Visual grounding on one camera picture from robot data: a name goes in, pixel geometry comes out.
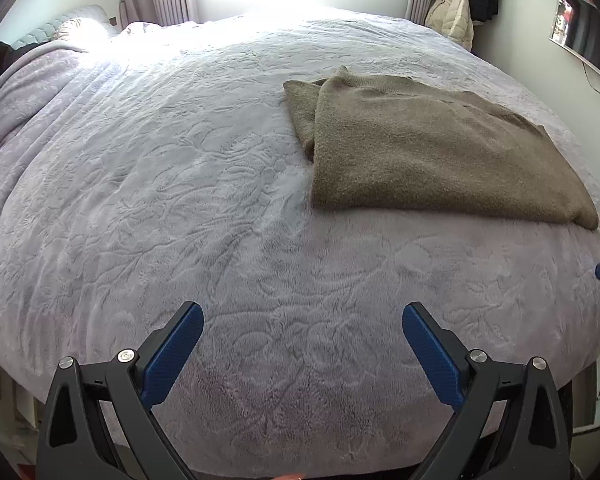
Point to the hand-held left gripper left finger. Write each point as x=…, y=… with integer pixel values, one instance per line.
x=172, y=355

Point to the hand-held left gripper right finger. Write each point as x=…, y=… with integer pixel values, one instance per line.
x=432, y=355

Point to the olive knitted sweater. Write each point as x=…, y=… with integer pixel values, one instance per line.
x=430, y=160

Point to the bed with lilac bedspread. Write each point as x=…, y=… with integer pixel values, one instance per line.
x=180, y=210

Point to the cream puffer jacket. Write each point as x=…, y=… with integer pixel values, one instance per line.
x=450, y=15

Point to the cream round pillow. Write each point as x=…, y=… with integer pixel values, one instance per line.
x=82, y=32

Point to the grey padded headboard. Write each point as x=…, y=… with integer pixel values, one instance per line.
x=80, y=11

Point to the wooden bed frame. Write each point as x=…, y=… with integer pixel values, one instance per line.
x=10, y=395

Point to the wall mounted television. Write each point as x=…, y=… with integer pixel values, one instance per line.
x=587, y=35

